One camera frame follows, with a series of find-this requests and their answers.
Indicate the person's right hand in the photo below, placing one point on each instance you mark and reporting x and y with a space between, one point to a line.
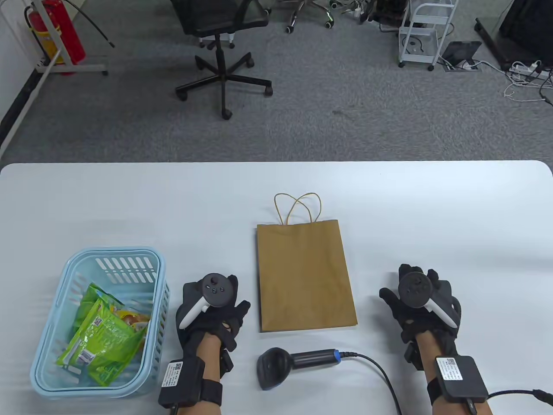
425 322

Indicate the person's left hand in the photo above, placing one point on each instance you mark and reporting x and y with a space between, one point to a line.
216 322

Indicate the yellow bag of chips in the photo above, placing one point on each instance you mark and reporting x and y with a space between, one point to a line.
134 319

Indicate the brown paper bag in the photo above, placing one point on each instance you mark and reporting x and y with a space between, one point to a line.
302 276

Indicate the green bag of chips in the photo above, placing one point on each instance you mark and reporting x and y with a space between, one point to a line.
108 341
93 298

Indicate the black and white controller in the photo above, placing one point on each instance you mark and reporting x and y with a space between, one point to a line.
214 289
414 289

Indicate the black sensor box white label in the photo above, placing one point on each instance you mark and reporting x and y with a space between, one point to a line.
466 380
185 382

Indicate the light blue plastic basket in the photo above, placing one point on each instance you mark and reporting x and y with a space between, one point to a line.
52 346

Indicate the white power strip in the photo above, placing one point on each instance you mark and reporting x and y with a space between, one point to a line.
525 69

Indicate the black floor socket panel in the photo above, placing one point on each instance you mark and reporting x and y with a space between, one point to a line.
460 51

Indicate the white rolling cart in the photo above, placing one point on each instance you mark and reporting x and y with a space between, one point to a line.
425 47

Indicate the white metal stand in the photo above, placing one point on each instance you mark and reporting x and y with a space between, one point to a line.
73 68

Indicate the chrome chair base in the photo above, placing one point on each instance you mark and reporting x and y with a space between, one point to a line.
288 28

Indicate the black office chair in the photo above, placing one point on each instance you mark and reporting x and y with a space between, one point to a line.
220 17

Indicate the black furniture base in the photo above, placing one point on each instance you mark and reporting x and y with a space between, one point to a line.
527 21

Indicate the red fire extinguisher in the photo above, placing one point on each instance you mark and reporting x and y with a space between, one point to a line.
65 26

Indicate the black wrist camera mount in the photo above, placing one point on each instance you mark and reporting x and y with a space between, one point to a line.
227 363
414 356

